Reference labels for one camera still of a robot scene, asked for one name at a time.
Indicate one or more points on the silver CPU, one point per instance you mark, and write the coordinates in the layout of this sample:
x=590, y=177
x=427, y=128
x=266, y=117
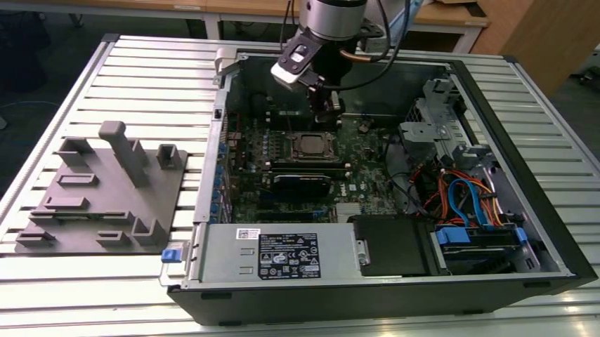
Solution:
x=312, y=143

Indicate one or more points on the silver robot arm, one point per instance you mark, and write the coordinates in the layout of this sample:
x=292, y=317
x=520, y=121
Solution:
x=333, y=19

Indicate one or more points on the black plastic bay cover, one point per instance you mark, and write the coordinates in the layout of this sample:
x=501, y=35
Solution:
x=393, y=245

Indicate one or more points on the copper bent tube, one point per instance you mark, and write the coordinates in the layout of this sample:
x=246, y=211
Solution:
x=353, y=58

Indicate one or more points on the round coin battery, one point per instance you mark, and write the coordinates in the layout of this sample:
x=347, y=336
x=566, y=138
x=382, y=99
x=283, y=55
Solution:
x=365, y=125

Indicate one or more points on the silver metal drive cage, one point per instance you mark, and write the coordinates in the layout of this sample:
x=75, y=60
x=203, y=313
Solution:
x=421, y=135

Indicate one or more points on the black RAM stick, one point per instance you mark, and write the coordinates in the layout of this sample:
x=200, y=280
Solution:
x=304, y=164

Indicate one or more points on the green motherboard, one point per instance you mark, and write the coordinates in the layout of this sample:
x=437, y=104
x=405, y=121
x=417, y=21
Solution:
x=370, y=175

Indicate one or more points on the black graphics card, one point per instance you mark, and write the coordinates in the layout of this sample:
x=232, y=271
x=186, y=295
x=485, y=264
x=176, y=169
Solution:
x=299, y=186

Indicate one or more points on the small silver heatsink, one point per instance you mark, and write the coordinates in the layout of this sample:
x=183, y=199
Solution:
x=349, y=209

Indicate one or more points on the wooden cabinet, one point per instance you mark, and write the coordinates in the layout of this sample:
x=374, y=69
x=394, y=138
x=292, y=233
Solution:
x=553, y=35

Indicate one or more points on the grey power supply unit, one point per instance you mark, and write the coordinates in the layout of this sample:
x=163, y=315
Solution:
x=224, y=256

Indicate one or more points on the grey parts rack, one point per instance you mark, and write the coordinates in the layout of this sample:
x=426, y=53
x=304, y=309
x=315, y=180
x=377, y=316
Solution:
x=116, y=196

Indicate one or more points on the hard disk in blue carrier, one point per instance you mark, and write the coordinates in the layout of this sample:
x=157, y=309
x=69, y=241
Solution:
x=473, y=245

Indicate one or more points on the blue case latch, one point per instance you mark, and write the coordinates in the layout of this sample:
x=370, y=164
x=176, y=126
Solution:
x=169, y=256

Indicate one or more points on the black PC case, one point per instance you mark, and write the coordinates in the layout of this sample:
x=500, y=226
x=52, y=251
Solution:
x=327, y=302

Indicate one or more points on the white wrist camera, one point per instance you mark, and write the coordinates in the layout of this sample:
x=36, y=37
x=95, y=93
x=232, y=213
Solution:
x=286, y=72

